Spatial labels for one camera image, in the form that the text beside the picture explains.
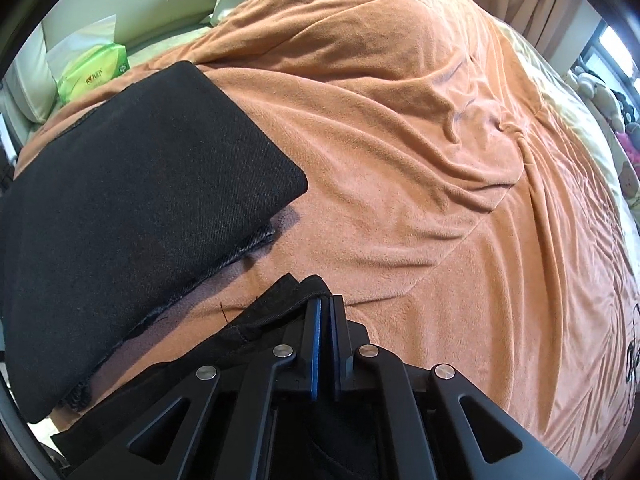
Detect pink curtain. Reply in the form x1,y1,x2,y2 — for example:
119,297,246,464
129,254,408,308
472,0,606,51

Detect black framed window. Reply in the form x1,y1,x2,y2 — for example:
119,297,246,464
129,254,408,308
570,20,640,81

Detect cream padded headboard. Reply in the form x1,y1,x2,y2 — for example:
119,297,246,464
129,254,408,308
0,0,261,126

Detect folded black pants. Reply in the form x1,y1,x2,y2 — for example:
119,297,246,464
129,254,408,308
0,60,308,428

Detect green tissue pack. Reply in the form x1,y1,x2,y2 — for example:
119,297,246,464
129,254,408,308
47,15,131,106

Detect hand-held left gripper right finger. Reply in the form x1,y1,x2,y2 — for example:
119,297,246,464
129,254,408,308
327,296,581,480

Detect black pants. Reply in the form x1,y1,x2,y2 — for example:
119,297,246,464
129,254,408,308
0,60,308,428
50,272,381,480

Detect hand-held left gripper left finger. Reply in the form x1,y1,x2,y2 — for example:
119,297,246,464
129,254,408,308
70,297,326,480

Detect black earphone cable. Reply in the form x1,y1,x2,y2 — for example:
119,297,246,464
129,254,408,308
620,300,640,391

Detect pink cloth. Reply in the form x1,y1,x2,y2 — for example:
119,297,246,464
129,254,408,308
617,125,640,166

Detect orange blanket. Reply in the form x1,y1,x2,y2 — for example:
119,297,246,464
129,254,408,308
12,0,640,480

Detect beige plush toy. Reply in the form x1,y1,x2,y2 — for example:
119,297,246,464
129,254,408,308
565,67,626,131

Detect black plush toy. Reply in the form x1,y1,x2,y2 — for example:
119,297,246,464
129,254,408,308
615,90,640,126

